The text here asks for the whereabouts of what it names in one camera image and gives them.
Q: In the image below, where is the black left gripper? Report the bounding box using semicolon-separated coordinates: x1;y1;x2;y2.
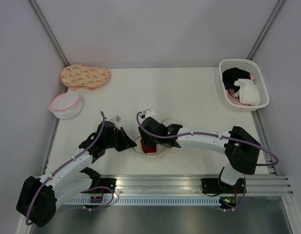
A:
104;127;137;152

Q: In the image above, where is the cream mesh laundry bag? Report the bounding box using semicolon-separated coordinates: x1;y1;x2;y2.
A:
133;117;174;157

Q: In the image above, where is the red bra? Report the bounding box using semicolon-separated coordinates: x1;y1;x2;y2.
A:
140;139;157;154

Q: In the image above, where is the white bra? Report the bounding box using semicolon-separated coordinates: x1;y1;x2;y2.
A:
232;79;261;106

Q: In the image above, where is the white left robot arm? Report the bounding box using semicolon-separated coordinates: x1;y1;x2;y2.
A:
16;120;136;227

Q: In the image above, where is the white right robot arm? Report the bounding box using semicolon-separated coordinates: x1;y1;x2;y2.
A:
121;117;261;193

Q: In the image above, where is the pink trimmed mesh laundry bag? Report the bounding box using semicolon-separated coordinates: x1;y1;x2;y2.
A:
48;91;84;119

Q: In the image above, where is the orange patterned laundry bag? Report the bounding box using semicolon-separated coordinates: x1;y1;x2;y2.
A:
60;64;111;90

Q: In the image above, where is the pink bra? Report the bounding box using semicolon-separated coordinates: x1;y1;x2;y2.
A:
226;75;254;103

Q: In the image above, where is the black bra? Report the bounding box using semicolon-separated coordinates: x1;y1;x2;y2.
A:
222;67;251;93

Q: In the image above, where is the white plastic basket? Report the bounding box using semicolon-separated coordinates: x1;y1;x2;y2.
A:
217;58;270;112

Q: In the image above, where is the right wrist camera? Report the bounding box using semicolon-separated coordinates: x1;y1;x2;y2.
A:
140;109;156;118

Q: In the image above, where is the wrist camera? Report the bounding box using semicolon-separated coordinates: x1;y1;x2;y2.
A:
108;115;121;129
140;109;156;118

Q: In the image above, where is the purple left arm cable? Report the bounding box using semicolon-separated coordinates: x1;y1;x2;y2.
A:
24;111;117;226

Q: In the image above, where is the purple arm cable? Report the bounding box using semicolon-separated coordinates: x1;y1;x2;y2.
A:
136;111;280;213
24;111;117;226

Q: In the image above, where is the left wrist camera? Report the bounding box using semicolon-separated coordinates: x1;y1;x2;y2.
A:
108;115;121;129

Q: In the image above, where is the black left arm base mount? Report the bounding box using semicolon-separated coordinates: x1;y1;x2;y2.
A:
97;178;117;194

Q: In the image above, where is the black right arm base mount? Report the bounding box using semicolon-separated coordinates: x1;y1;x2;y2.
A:
200;178;223;196

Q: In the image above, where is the aluminium frame rail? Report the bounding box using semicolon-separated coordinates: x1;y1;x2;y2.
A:
28;174;294;195

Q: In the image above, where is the white slotted cable duct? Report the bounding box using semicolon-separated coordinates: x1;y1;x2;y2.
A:
65;195;221;206

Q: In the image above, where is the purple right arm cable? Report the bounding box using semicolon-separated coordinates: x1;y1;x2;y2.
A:
136;111;280;213

